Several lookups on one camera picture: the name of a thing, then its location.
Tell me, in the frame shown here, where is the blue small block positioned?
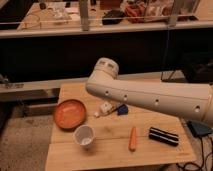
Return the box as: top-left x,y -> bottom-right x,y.
117,104 -> 128,116

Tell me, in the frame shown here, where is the black cable on floor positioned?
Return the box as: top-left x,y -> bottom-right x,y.
175,116 -> 213,171

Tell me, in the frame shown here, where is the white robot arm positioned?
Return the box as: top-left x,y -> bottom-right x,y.
85,58 -> 213,127

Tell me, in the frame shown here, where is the metal frame post right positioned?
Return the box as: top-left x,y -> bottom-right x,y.
168,0 -> 183,28

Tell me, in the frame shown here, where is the black bag on bench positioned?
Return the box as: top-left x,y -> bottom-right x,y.
102,10 -> 125,25

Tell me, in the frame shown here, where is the metal frame post left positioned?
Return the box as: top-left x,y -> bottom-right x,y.
79,0 -> 90,31

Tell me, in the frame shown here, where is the black white striped block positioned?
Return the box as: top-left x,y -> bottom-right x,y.
149,127 -> 179,147

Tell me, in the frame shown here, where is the metal frame post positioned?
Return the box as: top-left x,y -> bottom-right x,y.
79,0 -> 90,31
168,0 -> 183,28

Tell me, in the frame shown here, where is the white paper cup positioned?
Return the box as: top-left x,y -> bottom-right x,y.
73,125 -> 94,149

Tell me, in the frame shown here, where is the orange carrot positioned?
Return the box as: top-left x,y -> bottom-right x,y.
128,127 -> 137,151

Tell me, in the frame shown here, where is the orange ceramic bowl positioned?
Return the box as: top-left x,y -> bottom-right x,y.
53,99 -> 86,129

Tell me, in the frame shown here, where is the red orange cloth item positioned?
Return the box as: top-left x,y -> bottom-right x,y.
125,4 -> 145,23

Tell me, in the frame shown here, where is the black power adapter box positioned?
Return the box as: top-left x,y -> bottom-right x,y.
187,121 -> 213,138

